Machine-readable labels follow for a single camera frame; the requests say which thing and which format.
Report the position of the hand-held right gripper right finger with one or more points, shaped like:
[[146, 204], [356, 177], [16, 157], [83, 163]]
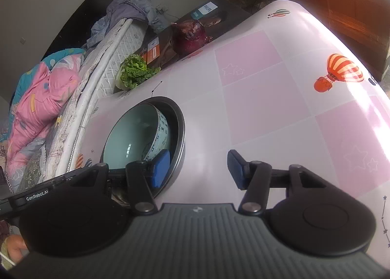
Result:
[[236, 169]]

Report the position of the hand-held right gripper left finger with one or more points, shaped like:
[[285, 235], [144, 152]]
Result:
[[160, 169]]

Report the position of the wide steel bowl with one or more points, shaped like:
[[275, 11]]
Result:
[[183, 145]]

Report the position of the teal ceramic bowl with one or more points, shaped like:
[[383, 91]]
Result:
[[134, 132]]

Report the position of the leaf print pillow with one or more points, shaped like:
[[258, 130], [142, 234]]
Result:
[[33, 172]]

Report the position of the pink printed tablecloth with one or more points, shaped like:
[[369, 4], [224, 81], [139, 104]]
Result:
[[259, 99]]

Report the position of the pink quilt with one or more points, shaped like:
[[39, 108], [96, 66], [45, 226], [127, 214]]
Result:
[[39, 99]]

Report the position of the napa cabbage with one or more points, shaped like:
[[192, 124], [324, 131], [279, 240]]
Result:
[[134, 72]]

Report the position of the bed with black headboard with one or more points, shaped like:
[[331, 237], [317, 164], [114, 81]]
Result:
[[100, 62]]

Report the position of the purple cabbage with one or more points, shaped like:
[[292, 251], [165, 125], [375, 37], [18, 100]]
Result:
[[189, 37]]

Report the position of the grey clothes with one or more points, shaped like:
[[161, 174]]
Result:
[[128, 11]]

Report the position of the black headboard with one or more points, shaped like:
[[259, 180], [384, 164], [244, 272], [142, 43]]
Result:
[[79, 8]]

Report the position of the large brown cardboard box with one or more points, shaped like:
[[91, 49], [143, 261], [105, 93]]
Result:
[[350, 23]]

